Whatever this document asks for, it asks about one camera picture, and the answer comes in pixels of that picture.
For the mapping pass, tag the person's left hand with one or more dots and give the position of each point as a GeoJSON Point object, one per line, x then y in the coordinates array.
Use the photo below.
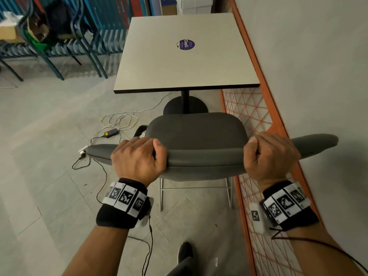
{"type": "Point", "coordinates": [135, 160]}

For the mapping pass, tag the person's right hand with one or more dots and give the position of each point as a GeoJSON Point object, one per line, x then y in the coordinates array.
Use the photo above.
{"type": "Point", "coordinates": [276, 158]}

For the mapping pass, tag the person's right thumb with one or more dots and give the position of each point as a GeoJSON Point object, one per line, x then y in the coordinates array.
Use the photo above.
{"type": "Point", "coordinates": [250, 155]}

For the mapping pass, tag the person's left thumb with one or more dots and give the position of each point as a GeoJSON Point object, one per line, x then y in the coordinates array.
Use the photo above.
{"type": "Point", "coordinates": [161, 153]}

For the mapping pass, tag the grey upholstered chair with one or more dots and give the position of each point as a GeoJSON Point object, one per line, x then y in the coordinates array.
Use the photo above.
{"type": "Point", "coordinates": [198, 137]}

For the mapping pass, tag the person's left forearm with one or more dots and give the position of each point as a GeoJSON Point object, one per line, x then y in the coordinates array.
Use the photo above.
{"type": "Point", "coordinates": [97, 250]}

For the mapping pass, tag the person's right forearm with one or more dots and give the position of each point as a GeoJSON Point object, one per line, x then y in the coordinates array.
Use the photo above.
{"type": "Point", "coordinates": [319, 252]}

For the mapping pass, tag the black power adapter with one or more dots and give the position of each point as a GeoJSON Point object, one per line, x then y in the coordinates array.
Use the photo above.
{"type": "Point", "coordinates": [110, 133]}

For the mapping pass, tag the black wristband with marker tags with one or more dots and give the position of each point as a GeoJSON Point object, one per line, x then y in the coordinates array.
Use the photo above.
{"type": "Point", "coordinates": [123, 204]}
{"type": "Point", "coordinates": [287, 205]}

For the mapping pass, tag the white power strip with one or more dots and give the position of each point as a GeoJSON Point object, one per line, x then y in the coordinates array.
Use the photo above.
{"type": "Point", "coordinates": [83, 150]}

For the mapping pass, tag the person's black shoe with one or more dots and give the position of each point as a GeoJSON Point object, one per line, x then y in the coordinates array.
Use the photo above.
{"type": "Point", "coordinates": [185, 251]}

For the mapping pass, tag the round purple sticker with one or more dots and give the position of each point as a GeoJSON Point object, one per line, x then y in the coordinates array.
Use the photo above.
{"type": "Point", "coordinates": [186, 44]}

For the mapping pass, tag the person's grey trouser leg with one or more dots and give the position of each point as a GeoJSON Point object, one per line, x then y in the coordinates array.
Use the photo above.
{"type": "Point", "coordinates": [184, 268]}

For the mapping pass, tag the blue metal chair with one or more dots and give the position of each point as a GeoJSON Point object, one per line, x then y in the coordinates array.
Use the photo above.
{"type": "Point", "coordinates": [11, 60]}
{"type": "Point", "coordinates": [51, 51]}

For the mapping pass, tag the white cardboard box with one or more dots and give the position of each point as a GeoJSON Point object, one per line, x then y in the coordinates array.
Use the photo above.
{"type": "Point", "coordinates": [194, 5]}

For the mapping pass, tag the green plastic bag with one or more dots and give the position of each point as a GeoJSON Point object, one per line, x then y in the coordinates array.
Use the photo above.
{"type": "Point", "coordinates": [36, 43]}

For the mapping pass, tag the brown cardboard box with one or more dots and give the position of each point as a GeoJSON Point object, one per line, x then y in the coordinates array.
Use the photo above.
{"type": "Point", "coordinates": [10, 33]}

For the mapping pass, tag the square beige pedestal table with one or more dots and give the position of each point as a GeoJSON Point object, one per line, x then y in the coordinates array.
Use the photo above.
{"type": "Point", "coordinates": [187, 60]}

